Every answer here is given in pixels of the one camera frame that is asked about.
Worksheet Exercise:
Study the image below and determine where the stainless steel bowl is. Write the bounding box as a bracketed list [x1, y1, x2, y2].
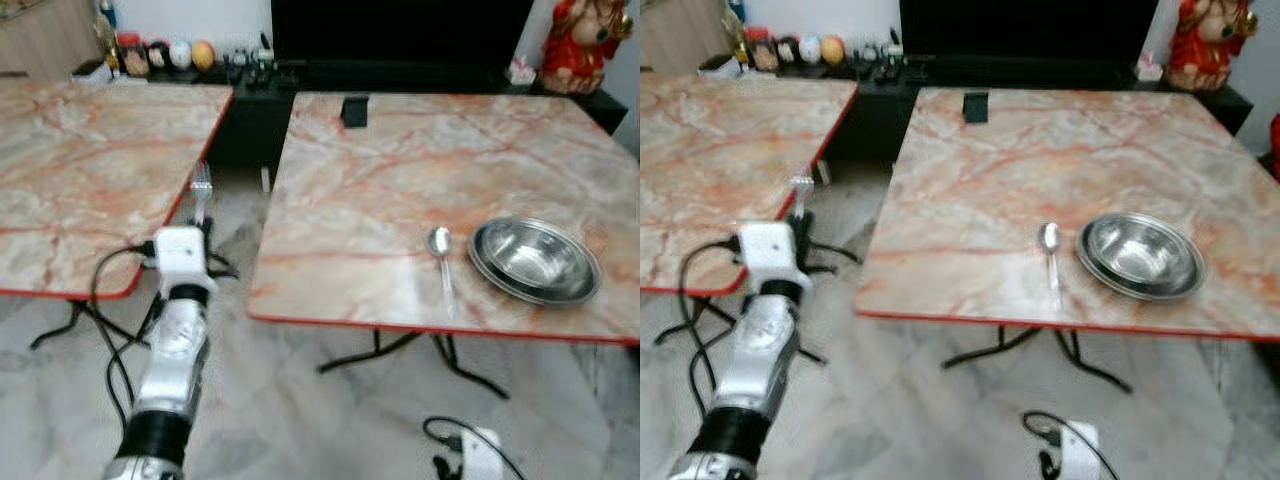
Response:
[1085, 214, 1200, 293]
[479, 219, 597, 298]

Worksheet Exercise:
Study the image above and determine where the black television cabinet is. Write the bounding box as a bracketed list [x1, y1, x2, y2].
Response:
[204, 58, 630, 173]

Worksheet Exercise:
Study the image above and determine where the silver metal spoon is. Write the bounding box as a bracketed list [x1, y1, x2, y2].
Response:
[1036, 221, 1066, 312]
[426, 226, 460, 320]

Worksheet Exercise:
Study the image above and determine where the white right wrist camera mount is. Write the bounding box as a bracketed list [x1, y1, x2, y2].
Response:
[459, 427, 507, 480]
[1057, 421, 1102, 480]

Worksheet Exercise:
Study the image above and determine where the wooden cabinet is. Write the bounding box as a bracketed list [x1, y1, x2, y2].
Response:
[0, 0, 102, 80]
[640, 0, 732, 76]

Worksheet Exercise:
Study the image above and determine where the stainless steel plate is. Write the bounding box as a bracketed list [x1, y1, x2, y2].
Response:
[1075, 211, 1207, 302]
[467, 215, 604, 308]

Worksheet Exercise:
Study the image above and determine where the red and gold figurine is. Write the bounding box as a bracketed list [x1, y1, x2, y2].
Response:
[1165, 0, 1262, 94]
[540, 0, 637, 97]

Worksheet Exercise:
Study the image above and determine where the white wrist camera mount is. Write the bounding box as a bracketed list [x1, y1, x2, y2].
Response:
[1057, 421, 1102, 480]
[459, 427, 507, 480]
[152, 226, 217, 301]
[736, 221, 802, 291]

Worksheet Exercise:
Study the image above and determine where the red lidded jar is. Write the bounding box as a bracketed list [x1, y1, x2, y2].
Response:
[116, 32, 152, 79]
[745, 27, 780, 73]

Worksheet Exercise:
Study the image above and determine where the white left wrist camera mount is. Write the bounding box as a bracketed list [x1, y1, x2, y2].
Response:
[152, 226, 217, 301]
[736, 221, 802, 291]

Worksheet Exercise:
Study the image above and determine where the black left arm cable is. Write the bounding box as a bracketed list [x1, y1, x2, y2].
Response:
[677, 236, 743, 393]
[89, 244, 161, 433]

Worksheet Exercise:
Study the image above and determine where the black television screen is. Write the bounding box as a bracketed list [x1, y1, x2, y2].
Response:
[270, 0, 537, 67]
[898, 0, 1162, 61]

